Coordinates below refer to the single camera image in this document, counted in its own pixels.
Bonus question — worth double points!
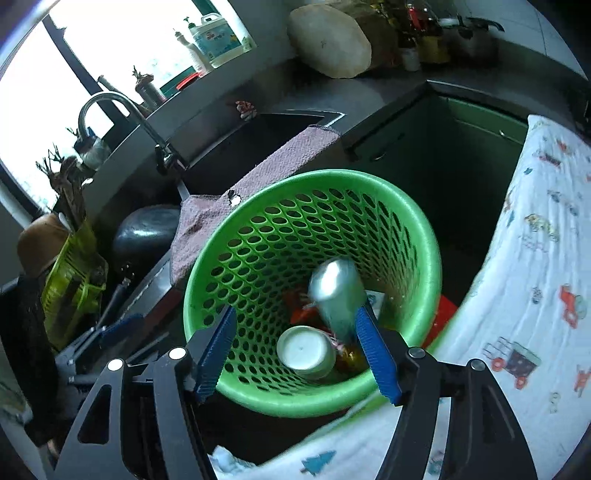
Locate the silver drink can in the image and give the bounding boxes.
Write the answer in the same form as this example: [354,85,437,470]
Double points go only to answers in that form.
[308,257,368,344]

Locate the kitchen window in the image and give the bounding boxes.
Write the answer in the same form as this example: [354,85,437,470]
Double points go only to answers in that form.
[0,0,259,217]

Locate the brown bowl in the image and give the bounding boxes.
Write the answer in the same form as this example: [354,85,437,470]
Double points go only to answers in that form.
[17,213,70,278]

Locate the green plastic basket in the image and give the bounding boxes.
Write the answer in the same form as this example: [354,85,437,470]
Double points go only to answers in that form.
[183,169,443,418]

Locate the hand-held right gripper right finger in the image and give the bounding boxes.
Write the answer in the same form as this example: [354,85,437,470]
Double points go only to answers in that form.
[355,305,539,480]

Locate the round wooden chopping block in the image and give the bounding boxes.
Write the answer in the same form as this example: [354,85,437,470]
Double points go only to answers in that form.
[287,2,400,79]

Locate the green dish rack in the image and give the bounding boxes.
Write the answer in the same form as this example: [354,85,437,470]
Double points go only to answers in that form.
[41,222,107,352]

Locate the dark kitchen sink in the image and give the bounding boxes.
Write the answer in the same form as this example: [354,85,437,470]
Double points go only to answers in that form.
[185,111,345,195]

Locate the white paper cup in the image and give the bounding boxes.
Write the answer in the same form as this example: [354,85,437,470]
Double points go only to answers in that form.
[276,325,338,380]

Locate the metal cup with plant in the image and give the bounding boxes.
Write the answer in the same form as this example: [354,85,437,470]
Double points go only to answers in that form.
[131,65,163,107]

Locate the pink dish cloth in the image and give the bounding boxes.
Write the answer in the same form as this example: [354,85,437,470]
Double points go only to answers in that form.
[170,124,342,289]

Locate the black wok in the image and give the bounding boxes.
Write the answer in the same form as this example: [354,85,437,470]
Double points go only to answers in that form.
[112,206,182,268]

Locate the cluster of condiment bottles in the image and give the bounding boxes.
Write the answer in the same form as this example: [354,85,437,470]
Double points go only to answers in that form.
[394,0,451,72]

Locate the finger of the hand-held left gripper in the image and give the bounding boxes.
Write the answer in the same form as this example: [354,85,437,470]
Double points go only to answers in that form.
[58,314,145,365]
[68,333,186,385]

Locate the printed white tablecloth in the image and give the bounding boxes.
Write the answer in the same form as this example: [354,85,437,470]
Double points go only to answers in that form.
[208,114,591,480]

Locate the white detergent jug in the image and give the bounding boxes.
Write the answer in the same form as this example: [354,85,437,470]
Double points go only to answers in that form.
[191,13,245,70]

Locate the orange snack packet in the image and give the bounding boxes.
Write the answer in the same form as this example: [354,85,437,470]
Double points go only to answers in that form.
[284,291,319,326]

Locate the dried plant stems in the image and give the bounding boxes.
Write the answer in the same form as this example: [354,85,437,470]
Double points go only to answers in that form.
[37,145,88,227]

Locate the white pump bottle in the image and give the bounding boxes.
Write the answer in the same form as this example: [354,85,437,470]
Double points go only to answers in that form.
[173,28,204,77]

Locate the green cabinet door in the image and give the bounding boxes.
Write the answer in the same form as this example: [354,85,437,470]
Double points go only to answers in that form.
[346,83,529,301]

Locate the yellow wrapper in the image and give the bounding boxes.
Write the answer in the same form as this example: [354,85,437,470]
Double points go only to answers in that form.
[335,344,370,372]

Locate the small jar with plant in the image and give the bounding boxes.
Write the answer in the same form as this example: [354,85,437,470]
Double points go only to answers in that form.
[67,127,109,169]

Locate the red plastic object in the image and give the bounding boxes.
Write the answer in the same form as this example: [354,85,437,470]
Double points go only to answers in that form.
[422,295,458,349]

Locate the steel kitchen faucet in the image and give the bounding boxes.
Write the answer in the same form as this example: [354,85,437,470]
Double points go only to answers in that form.
[78,91,190,174]

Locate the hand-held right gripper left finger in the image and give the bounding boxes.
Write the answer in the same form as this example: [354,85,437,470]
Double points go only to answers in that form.
[46,305,238,480]

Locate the black pan handle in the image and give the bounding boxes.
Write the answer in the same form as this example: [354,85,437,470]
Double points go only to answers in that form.
[95,277,132,333]

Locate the steel cooking pot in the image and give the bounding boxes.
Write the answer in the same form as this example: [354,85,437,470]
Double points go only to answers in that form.
[438,16,506,63]

